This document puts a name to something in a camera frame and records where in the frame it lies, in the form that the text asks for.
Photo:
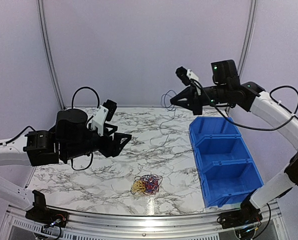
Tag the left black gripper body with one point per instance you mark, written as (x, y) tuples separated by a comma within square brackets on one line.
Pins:
[(79, 149)]

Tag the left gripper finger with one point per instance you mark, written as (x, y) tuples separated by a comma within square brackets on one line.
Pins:
[(109, 129), (120, 140)]

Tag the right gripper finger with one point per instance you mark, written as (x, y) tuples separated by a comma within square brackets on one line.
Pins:
[(183, 103), (185, 95)]

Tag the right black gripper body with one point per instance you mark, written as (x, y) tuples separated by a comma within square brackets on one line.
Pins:
[(221, 93)]

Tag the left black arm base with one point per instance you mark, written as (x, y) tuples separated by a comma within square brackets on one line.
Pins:
[(39, 211)]

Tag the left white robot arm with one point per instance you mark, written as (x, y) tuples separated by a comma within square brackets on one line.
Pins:
[(32, 148)]

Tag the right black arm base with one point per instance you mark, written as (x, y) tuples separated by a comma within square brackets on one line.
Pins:
[(247, 214)]

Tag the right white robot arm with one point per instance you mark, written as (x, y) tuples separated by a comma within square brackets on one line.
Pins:
[(251, 97)]

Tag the middle blue storage bin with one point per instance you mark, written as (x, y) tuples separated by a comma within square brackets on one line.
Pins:
[(216, 150)]

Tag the blue storage bin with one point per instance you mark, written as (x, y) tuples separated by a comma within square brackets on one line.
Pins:
[(228, 183), (210, 126), (216, 150)]

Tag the far blue storage bin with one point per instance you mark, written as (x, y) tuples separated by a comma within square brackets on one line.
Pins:
[(210, 126)]

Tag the near blue storage bin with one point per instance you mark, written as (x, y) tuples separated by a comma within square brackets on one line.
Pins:
[(228, 183)]

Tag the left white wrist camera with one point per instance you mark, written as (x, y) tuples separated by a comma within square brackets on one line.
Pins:
[(103, 114)]

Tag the right aluminium corner post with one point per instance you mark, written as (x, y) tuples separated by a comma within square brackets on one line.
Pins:
[(248, 36)]

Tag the aluminium corner post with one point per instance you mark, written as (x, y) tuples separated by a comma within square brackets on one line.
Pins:
[(248, 36), (48, 53)]

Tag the aluminium front frame rail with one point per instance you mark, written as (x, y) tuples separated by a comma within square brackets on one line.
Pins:
[(86, 225)]

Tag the left aluminium corner post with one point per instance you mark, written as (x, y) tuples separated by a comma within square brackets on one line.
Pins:
[(48, 53)]

